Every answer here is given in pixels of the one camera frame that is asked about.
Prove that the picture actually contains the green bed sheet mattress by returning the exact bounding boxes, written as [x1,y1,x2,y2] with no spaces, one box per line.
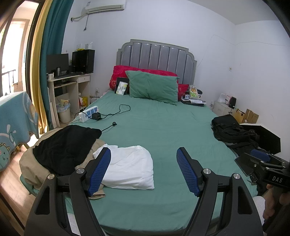
[83,91,241,235]

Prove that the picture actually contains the white bedside cabinet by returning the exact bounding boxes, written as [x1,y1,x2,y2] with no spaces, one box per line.
[212,101,236,116]

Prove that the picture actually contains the yellow curtain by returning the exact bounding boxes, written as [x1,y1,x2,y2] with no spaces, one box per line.
[30,1,53,134]

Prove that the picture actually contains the books and items stack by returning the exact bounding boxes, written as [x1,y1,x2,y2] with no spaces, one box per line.
[180,85,206,107]

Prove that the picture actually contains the white trash bin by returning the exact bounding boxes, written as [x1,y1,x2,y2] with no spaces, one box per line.
[57,103,70,123]

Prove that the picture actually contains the white blue power strip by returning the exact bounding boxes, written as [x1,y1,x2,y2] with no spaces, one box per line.
[78,106,98,123]

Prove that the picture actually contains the framed picture on bed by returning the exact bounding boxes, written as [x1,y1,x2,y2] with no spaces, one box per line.
[115,77,129,95]

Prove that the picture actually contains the white air conditioner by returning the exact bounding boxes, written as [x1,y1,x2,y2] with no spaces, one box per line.
[85,0,126,13]

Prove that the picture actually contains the white garment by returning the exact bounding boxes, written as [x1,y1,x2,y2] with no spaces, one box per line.
[93,144,154,190]

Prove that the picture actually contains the grey padded headboard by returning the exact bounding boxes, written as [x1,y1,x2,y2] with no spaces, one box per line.
[116,39,197,85]

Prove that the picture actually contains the small red pillow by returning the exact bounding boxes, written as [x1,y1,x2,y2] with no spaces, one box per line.
[177,84,189,101]

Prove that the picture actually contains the blue cartoon blanket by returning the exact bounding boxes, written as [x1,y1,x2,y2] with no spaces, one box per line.
[0,91,39,171]

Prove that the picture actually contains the black clothes pile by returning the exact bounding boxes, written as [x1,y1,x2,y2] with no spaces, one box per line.
[211,114,258,144]

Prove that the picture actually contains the black charger cable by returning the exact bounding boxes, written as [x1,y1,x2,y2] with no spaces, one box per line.
[73,103,131,132]

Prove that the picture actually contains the beige wooden desk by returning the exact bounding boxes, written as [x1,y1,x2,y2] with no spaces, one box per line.
[47,74,90,128]

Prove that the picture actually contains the black small speaker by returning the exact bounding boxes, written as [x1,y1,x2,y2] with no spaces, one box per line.
[228,96,236,109]

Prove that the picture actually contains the person's right hand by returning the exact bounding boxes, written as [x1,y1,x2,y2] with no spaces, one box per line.
[262,184,290,220]

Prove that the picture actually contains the green pillow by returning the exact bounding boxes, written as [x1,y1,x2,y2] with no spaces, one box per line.
[126,70,179,105]

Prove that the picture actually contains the brown paper bag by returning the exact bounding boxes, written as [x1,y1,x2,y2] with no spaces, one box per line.
[232,109,259,124]

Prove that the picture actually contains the black computer monitor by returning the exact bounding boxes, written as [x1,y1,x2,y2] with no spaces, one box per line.
[46,54,69,73]

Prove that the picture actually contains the teal curtain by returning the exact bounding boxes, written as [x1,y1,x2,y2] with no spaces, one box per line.
[39,0,73,130]

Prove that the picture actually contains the beige trousers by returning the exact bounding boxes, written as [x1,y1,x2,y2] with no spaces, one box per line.
[19,128,105,200]

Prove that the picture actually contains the black garment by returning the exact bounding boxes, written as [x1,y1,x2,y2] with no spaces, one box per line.
[33,125,102,176]

